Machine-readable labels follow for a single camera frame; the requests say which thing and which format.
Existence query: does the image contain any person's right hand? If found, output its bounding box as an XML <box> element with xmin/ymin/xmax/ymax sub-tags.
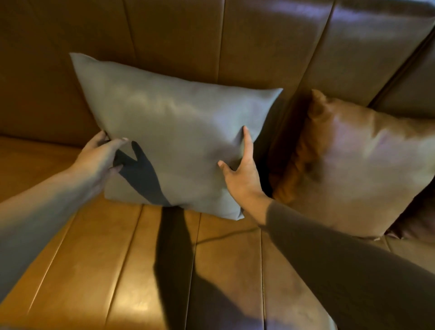
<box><xmin>217</xmin><ymin>126</ymin><xmax>269</xmax><ymax>209</ymax></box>

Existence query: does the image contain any person's left hand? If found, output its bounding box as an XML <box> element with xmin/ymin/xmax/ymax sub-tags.
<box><xmin>71</xmin><ymin>130</ymin><xmax>129</xmax><ymax>191</ymax></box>

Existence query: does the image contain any grey satin cushion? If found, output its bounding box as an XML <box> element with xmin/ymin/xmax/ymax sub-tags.
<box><xmin>70</xmin><ymin>52</ymin><xmax>283</xmax><ymax>221</ymax></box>

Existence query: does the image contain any person's right forearm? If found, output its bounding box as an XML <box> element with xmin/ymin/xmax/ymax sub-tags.
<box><xmin>242</xmin><ymin>195</ymin><xmax>435</xmax><ymax>330</ymax></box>

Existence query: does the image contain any person's left forearm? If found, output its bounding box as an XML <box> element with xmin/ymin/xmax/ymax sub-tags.
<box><xmin>0</xmin><ymin>167</ymin><xmax>102</xmax><ymax>303</ymax></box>

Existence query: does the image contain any brown leather sofa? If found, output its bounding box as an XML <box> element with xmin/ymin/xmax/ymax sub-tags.
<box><xmin>0</xmin><ymin>0</ymin><xmax>435</xmax><ymax>330</ymax></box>

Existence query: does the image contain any brown satin cushion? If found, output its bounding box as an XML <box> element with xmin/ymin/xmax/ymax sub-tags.
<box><xmin>272</xmin><ymin>89</ymin><xmax>435</xmax><ymax>238</ymax></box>

